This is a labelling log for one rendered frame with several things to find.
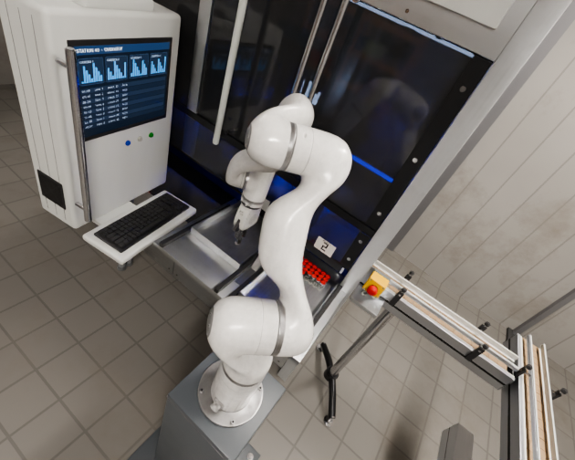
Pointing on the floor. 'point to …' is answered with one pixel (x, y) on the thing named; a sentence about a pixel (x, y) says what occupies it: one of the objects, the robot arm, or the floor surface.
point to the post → (454, 139)
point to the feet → (329, 384)
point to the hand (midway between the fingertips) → (240, 233)
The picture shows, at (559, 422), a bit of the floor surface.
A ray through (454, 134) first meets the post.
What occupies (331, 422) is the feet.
